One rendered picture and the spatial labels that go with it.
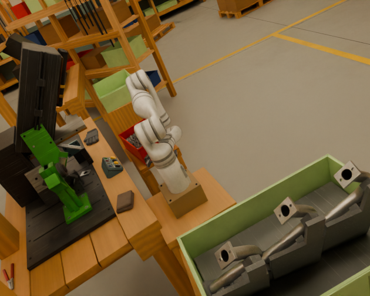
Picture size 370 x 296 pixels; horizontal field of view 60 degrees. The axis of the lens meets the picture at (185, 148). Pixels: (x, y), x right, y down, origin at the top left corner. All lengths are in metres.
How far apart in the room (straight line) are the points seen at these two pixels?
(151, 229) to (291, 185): 0.57
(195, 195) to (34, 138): 0.88
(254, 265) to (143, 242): 0.69
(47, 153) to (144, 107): 0.67
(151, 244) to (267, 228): 0.48
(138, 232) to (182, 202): 0.21
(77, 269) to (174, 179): 0.52
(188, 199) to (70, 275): 0.55
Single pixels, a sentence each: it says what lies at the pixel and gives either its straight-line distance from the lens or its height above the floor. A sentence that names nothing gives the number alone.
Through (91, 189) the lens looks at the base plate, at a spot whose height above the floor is 0.90.
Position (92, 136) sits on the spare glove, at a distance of 2.23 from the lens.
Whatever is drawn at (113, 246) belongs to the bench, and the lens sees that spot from 1.38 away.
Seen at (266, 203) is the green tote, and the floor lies 0.90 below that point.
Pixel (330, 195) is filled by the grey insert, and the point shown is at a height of 0.85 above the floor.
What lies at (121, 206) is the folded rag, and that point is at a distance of 1.45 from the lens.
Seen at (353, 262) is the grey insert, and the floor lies 0.85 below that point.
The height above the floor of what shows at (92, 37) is 1.16.
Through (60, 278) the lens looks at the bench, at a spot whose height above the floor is 0.88.
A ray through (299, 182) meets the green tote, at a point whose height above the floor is 0.91.
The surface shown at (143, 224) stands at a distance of 1.35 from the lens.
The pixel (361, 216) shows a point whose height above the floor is 1.01.
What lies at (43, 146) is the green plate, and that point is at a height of 1.17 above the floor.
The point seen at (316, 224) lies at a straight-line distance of 0.80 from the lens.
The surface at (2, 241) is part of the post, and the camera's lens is 1.72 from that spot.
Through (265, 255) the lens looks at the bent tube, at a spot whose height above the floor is 0.96.
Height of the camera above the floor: 1.75
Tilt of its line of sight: 31 degrees down
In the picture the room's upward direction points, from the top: 24 degrees counter-clockwise
